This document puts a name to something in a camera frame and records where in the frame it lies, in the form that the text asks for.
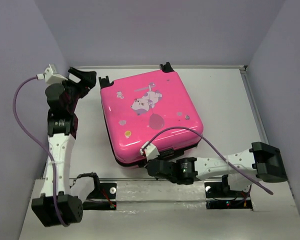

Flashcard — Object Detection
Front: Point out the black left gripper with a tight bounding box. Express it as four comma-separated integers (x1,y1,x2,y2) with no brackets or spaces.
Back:
59,67,98,113

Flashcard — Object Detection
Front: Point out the pink hard-shell suitcase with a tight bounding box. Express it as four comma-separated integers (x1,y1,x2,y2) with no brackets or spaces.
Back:
99,62,204,167

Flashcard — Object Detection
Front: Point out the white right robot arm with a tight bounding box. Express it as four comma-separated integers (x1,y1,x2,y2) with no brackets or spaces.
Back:
140,142,288,196

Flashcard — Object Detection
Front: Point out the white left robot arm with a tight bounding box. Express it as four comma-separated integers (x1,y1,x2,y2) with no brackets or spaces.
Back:
31,67,101,227

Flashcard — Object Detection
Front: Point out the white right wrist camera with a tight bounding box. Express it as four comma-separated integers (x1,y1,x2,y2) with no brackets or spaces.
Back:
139,141,160,162

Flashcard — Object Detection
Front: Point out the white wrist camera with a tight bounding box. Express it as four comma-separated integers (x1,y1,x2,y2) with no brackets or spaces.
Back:
139,141,160,162
36,64,68,85

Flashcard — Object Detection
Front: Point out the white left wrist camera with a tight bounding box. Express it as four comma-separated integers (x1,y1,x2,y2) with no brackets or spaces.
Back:
36,64,68,85

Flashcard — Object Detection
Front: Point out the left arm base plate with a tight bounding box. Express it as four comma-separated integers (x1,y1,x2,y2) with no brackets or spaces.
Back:
83,181,117,211

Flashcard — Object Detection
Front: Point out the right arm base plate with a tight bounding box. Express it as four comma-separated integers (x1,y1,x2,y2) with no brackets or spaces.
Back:
204,182,253,210

